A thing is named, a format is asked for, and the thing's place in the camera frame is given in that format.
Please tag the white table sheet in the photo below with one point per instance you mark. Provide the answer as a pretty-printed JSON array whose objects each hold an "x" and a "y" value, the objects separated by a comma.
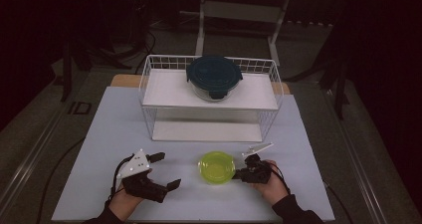
[{"x": 99, "y": 144}]

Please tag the yellow-green plastic bowl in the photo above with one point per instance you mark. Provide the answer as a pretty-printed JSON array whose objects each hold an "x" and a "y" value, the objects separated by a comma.
[{"x": 216, "y": 168}]

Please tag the white metal desk frame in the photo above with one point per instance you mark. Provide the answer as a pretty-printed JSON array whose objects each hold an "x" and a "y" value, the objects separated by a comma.
[{"x": 240, "y": 11}]

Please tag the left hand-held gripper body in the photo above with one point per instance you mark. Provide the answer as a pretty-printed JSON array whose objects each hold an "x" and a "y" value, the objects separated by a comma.
[{"x": 136, "y": 166}]

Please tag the dark blue round lidded container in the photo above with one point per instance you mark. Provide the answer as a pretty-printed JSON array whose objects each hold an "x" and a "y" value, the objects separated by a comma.
[{"x": 214, "y": 76}]

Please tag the black metal stand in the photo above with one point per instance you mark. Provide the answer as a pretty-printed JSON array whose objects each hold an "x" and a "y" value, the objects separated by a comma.
[{"x": 340, "y": 84}]

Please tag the person's right hand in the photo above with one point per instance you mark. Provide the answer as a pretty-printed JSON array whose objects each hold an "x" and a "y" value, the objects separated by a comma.
[{"x": 275, "y": 187}]

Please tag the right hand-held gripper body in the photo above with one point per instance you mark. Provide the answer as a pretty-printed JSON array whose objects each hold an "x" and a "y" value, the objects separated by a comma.
[{"x": 257, "y": 171}]

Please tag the metal floor rail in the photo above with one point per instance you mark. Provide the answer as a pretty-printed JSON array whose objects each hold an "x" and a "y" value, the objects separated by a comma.
[
  {"x": 36, "y": 144},
  {"x": 351, "y": 151}
]

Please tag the person's left hand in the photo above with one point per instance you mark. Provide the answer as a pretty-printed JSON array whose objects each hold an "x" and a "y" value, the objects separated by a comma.
[{"x": 124, "y": 204}]

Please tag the dark device with red light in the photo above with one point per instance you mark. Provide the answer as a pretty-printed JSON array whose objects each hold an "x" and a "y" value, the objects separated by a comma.
[{"x": 139, "y": 15}]

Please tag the black floor socket plate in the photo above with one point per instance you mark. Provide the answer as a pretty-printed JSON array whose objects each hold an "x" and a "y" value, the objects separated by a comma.
[{"x": 80, "y": 108}]

